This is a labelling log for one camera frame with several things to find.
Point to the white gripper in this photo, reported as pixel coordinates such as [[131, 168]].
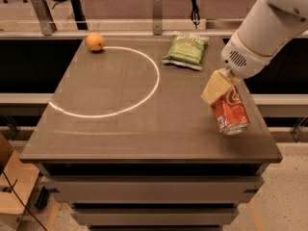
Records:
[[244, 60]]

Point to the red coke can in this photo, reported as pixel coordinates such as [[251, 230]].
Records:
[[229, 113]]

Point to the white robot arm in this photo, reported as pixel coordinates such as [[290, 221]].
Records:
[[267, 28]]

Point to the green chip bag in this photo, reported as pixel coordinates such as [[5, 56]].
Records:
[[186, 50]]

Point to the grey cabinet with drawers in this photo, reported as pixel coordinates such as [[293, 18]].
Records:
[[129, 144]]

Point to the orange fruit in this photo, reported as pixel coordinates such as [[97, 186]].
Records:
[[95, 42]]

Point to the black table leg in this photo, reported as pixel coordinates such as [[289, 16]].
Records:
[[79, 15]]

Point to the wooden box at left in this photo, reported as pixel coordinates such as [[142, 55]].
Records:
[[17, 181]]

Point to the middle metal bracket post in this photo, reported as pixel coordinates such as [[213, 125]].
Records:
[[157, 14]]

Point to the metal bracket post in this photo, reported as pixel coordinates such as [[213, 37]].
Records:
[[45, 20], [157, 14]]

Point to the left metal bracket post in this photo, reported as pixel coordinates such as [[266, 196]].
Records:
[[45, 20]]

